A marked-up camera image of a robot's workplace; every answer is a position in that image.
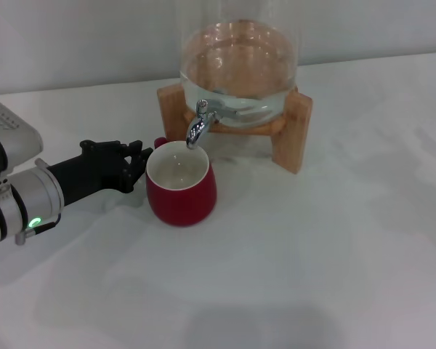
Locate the chrome dispenser faucet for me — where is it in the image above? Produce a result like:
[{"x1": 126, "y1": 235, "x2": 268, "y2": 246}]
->
[{"x1": 185, "y1": 98, "x2": 241, "y2": 151}]

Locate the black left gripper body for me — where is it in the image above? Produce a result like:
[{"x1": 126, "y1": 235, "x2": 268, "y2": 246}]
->
[{"x1": 46, "y1": 139, "x2": 136, "y2": 209}]

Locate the wooden dispenser stand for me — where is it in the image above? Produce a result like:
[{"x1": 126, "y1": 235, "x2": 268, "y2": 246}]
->
[{"x1": 156, "y1": 82, "x2": 313, "y2": 176}]

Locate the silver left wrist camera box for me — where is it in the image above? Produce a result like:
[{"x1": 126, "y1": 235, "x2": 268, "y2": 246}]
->
[{"x1": 0, "y1": 97, "x2": 44, "y2": 180}]

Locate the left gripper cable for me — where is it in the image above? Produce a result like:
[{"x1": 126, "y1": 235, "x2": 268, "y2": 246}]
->
[{"x1": 14, "y1": 213, "x2": 63, "y2": 246}]

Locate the red ceramic cup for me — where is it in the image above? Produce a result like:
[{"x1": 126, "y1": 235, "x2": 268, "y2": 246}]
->
[{"x1": 145, "y1": 136, "x2": 218, "y2": 228}]

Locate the glass water dispenser jar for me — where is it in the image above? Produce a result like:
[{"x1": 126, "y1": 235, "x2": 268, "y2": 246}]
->
[{"x1": 172, "y1": 0, "x2": 299, "y2": 130}]

